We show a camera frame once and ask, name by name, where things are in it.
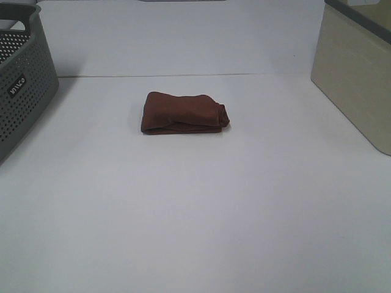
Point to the brown towel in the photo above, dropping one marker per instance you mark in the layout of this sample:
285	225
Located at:
167	114

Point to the beige storage box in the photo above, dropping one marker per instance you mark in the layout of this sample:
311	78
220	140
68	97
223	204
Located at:
352	65

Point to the grey perforated plastic basket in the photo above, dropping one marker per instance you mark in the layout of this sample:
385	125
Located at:
28	76

